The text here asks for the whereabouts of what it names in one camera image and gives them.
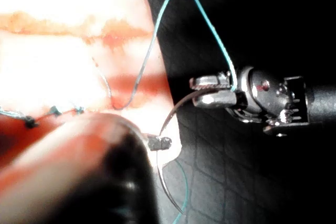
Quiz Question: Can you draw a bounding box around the blue thread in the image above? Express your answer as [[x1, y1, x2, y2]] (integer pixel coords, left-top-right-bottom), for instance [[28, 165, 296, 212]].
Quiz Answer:
[[90, 0, 238, 224]]

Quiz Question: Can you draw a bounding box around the right arm needle driver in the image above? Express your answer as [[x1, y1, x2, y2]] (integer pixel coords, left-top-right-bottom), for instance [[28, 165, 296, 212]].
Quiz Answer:
[[227, 66, 310, 137]]

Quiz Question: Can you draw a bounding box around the left arm needle driver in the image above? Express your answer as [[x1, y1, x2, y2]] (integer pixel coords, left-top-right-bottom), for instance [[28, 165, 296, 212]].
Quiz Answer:
[[145, 134, 173, 152]]

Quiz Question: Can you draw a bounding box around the blue stitching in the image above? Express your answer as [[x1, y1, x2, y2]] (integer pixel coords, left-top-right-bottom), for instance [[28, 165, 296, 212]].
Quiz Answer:
[[0, 105, 86, 130]]

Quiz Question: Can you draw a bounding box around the right arm needle driver jaw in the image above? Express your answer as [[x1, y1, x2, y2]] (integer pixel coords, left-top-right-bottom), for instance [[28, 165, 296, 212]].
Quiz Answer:
[[188, 71, 238, 91], [192, 90, 239, 109]]

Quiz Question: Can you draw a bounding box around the tissue pad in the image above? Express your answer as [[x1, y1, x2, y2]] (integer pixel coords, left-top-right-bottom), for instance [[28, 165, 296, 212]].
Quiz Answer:
[[0, 0, 183, 172]]

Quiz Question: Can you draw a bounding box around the dark grid mat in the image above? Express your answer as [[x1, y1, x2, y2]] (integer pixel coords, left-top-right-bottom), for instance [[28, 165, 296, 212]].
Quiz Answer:
[[135, 0, 336, 224]]

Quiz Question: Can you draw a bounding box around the curved steel needle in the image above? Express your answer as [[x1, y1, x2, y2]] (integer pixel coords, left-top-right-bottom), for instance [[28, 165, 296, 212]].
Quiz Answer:
[[155, 89, 220, 217]]

